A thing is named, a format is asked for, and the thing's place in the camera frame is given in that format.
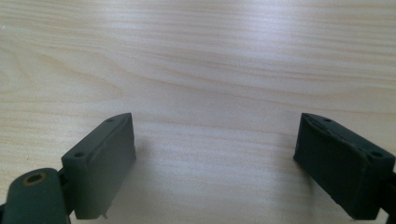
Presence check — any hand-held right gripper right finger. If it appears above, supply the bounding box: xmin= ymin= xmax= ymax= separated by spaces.
xmin=293 ymin=112 xmax=396 ymax=221

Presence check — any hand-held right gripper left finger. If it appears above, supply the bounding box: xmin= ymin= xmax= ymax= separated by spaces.
xmin=61 ymin=112 xmax=137 ymax=220

